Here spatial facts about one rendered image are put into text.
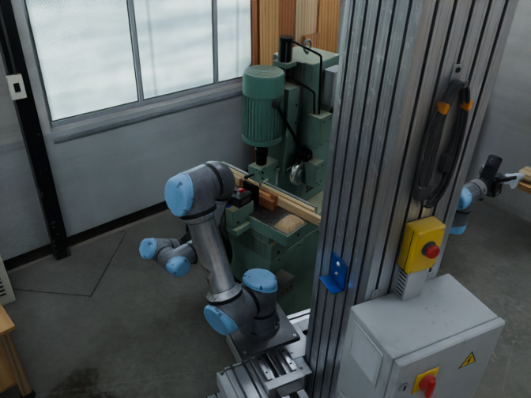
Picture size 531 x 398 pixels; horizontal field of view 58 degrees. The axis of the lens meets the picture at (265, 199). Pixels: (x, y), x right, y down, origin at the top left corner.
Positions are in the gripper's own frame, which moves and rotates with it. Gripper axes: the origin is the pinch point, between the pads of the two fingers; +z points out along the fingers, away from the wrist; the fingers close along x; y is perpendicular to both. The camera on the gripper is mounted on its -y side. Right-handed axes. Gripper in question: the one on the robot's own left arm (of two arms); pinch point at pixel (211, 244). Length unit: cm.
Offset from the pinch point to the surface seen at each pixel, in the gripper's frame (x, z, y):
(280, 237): 16.7, 21.0, -12.5
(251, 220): 0.0, 20.4, -12.1
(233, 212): -2.4, 8.7, -14.1
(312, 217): 21.2, 32.0, -24.9
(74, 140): -147, 22, 6
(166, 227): -121, 99, 50
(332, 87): 3, 32, -80
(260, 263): 6.8, 31.2, 6.1
